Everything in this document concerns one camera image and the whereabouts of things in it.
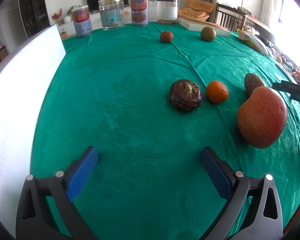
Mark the purple sweet potato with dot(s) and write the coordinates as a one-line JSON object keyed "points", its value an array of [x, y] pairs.
{"points": [[253, 83]]}

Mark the pile of small toys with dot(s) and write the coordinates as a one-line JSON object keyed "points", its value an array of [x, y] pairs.
{"points": [[287, 62]]}

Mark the white television cabinet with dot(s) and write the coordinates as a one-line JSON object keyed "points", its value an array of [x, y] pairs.
{"points": [[96, 21]]}

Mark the white flat box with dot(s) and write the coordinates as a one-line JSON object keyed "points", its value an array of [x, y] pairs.
{"points": [[202, 27]]}

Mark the red label tin can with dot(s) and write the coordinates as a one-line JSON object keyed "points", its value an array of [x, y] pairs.
{"points": [[140, 11], [82, 21]]}

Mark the green plant white pot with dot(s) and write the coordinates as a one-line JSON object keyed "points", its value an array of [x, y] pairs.
{"points": [[68, 17]]}

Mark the crumpled plastic bag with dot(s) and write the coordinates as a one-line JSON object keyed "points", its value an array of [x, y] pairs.
{"points": [[255, 41]]}

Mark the dark glass cabinet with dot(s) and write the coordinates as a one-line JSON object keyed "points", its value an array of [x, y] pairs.
{"points": [[30, 5]]}

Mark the dark reddish mandarin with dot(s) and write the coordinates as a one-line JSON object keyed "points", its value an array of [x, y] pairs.
{"points": [[166, 36]]}

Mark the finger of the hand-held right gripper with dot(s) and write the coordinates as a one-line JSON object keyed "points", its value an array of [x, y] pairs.
{"points": [[290, 88]]}

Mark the red apple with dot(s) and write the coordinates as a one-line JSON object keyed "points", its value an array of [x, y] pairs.
{"points": [[262, 117]]}

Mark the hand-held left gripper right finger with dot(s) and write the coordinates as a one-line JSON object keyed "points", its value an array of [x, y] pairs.
{"points": [[217, 175]]}

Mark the orange lounge chair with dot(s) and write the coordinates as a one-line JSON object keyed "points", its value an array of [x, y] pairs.
{"points": [[196, 8]]}

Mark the wooden slatted chair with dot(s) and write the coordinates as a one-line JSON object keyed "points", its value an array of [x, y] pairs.
{"points": [[226, 13], [260, 27]]}

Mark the clear jar black lid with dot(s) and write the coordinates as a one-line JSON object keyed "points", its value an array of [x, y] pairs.
{"points": [[167, 11]]}

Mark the green-brown orange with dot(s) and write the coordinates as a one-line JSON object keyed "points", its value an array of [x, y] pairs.
{"points": [[208, 33]]}

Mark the green tablecloth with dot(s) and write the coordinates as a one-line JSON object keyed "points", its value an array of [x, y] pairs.
{"points": [[127, 105]]}

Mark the red flowers in vase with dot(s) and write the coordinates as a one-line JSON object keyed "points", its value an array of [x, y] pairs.
{"points": [[57, 15]]}

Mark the white wooden tray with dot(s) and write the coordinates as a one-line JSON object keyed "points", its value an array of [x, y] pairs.
{"points": [[20, 105]]}

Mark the orange mandarin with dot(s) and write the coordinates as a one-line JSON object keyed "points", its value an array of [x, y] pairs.
{"points": [[217, 91]]}

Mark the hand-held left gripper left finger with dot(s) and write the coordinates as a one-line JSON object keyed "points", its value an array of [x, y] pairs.
{"points": [[81, 173]]}

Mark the clear jar teal label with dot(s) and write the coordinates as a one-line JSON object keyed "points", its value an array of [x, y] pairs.
{"points": [[111, 13]]}

